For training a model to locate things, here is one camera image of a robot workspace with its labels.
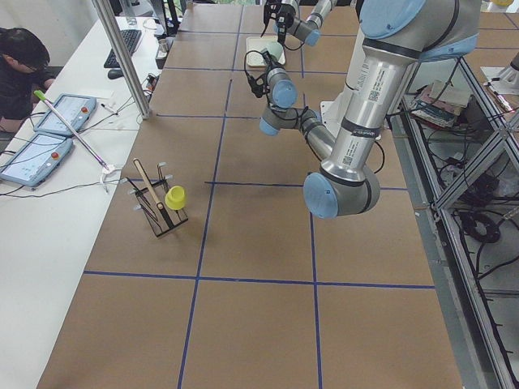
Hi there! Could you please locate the blue teach pendant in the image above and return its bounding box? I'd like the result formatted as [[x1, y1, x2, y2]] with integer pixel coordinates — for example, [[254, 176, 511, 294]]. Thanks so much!
[[1, 133, 74, 189], [34, 93, 97, 137]]

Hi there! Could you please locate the cream bear tray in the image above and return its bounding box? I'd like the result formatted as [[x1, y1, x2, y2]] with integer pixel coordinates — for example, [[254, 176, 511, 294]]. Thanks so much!
[[246, 36, 285, 67]]

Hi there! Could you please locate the yellow cup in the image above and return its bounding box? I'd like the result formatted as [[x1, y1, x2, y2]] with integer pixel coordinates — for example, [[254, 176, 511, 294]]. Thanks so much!
[[165, 186, 187, 211]]

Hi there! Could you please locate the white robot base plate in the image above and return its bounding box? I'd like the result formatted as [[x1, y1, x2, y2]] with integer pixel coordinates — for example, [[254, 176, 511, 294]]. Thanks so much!
[[320, 100, 348, 138]]

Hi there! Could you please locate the blue teach pendant far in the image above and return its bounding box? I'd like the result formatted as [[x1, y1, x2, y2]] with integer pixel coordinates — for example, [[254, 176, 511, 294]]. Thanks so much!
[[34, 93, 97, 137]]

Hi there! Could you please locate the aluminium frame shelf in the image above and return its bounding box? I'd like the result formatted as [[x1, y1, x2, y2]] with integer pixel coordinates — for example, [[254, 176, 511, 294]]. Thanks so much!
[[392, 60, 518, 388]]

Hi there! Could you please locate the black wire cup rack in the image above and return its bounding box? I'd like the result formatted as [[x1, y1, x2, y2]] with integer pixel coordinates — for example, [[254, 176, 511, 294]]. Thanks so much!
[[123, 158, 189, 237]]

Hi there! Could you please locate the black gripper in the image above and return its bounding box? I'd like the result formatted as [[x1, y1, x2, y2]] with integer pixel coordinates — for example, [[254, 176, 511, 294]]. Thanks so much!
[[260, 0, 293, 45], [247, 72, 269, 97]]

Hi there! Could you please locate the metal cup on desk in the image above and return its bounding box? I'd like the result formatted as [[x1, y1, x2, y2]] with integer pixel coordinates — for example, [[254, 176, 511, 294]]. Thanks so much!
[[156, 39, 169, 58]]

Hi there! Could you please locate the grey aluminium post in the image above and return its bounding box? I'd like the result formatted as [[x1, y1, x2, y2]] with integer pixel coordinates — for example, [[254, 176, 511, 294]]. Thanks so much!
[[92, 0, 150, 120]]

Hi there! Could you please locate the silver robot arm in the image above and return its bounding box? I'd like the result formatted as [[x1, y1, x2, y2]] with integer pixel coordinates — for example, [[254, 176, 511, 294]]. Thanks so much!
[[248, 1, 480, 219], [263, 0, 337, 46]]

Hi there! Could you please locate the green tipped grabber stick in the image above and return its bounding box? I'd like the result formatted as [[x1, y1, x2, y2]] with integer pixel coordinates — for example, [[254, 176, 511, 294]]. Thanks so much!
[[34, 90, 120, 194]]

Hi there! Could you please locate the pale green cup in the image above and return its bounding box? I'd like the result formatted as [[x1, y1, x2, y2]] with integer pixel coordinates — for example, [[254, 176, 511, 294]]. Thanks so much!
[[263, 41, 284, 62]]

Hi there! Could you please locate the black computer mouse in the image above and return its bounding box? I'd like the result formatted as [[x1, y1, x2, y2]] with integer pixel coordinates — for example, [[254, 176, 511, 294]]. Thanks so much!
[[107, 68, 124, 80]]

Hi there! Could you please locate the seated person in black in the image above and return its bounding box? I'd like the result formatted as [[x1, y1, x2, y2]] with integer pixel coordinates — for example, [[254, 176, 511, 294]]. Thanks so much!
[[1, 28, 55, 133]]

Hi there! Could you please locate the black keyboard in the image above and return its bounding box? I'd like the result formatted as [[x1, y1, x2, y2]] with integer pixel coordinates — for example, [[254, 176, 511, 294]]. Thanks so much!
[[103, 28, 144, 69]]

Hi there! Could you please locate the blue teach pendant near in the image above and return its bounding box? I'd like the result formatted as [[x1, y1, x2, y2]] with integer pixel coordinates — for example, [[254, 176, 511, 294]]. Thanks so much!
[[1, 133, 74, 189]]

